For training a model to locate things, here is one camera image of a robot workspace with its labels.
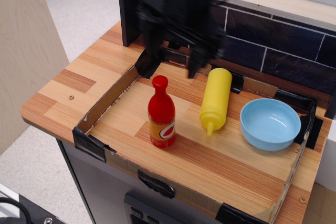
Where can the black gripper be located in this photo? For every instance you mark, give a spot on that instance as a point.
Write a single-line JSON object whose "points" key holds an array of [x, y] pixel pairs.
{"points": [[190, 22]]}

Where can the red hot sauce bottle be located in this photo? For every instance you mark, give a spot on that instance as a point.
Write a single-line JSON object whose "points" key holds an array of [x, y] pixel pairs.
{"points": [[161, 112]]}

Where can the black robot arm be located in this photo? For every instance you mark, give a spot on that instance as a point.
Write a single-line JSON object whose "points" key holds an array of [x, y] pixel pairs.
{"points": [[190, 22]]}

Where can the yellow mustard squeeze bottle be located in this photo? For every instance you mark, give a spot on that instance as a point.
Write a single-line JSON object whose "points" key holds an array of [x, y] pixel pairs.
{"points": [[215, 101]]}

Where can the cardboard fence with black tape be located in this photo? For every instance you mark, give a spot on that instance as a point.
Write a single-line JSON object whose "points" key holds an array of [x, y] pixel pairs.
{"points": [[222, 176]]}

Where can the dark tile backsplash panel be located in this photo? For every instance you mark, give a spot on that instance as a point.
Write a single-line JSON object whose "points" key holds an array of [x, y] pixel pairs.
{"points": [[286, 50]]}

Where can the light blue bowl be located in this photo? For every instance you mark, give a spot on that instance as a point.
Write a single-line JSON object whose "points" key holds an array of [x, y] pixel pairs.
{"points": [[269, 124]]}

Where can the light wooden panel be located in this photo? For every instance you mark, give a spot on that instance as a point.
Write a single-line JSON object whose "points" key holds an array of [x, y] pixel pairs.
{"points": [[31, 55]]}

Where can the grey oven control panel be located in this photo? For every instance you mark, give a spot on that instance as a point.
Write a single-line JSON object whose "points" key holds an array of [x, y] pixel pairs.
{"points": [[138, 211]]}

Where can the black base with screw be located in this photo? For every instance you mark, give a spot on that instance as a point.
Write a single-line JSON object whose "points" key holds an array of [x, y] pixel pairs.
{"points": [[22, 210]]}

